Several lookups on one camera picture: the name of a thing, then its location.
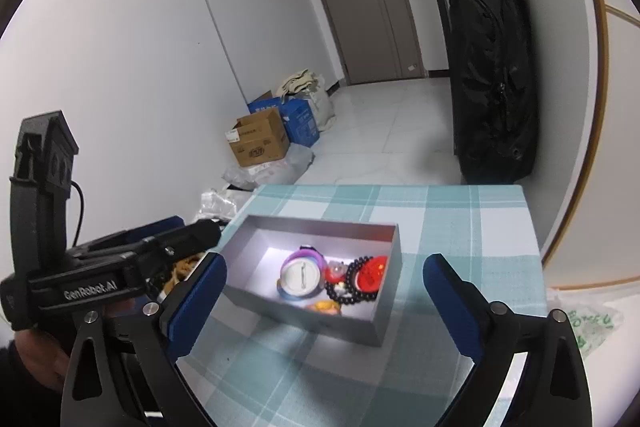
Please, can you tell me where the teal checkered tablecloth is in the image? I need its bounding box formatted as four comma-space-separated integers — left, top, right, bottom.
170, 183, 548, 427

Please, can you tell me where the person's left hand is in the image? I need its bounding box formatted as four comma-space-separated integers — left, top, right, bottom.
14, 313, 76, 380

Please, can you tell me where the purple ring bracelet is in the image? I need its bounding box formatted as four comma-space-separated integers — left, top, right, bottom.
278, 245, 328, 303

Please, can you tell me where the brown cardboard box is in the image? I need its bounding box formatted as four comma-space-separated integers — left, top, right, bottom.
225, 107, 292, 168

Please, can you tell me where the person's left forearm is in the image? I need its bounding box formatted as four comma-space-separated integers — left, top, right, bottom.
0, 342, 63, 427

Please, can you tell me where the large black bag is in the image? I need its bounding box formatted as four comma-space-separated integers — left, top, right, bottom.
448, 0, 541, 185

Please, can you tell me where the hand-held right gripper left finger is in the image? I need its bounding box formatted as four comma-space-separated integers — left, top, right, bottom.
60, 251, 228, 427

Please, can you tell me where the red round ornament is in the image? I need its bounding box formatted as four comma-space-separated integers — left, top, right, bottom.
350, 255, 390, 294

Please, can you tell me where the beige cloth bag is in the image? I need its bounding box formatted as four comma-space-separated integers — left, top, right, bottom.
277, 69, 327, 100

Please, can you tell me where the white plastic bag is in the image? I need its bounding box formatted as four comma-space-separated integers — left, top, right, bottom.
305, 84, 335, 132

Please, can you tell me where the black cable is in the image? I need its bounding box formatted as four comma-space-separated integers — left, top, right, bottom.
70, 179, 86, 248

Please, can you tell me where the clear plastic bag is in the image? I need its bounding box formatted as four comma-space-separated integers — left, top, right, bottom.
221, 144, 316, 188

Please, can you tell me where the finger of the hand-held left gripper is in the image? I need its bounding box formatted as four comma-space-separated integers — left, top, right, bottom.
70, 222, 221, 283
75, 216, 185, 258

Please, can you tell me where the black spiral bracelet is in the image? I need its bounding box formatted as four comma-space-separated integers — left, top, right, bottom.
325, 255, 386, 308

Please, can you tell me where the green printed plastic bag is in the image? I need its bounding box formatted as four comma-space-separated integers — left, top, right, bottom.
547, 289, 626, 355

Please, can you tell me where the crumpled plastic wrap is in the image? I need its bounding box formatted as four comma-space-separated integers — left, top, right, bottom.
200, 188, 251, 223

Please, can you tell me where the blue cardboard box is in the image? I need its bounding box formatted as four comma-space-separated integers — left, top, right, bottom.
247, 91, 321, 145

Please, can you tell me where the light blue ring bracelet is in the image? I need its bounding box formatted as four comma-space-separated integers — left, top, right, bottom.
276, 282, 321, 305

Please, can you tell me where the grey cardboard jewelry box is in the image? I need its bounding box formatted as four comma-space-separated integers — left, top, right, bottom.
220, 214, 403, 348

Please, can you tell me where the brown woven item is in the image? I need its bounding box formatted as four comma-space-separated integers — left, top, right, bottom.
162, 257, 202, 303

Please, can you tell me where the small red ornament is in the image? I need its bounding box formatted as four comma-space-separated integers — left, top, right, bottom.
322, 259, 351, 288

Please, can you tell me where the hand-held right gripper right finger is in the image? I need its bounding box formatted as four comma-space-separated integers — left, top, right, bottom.
422, 253, 595, 427

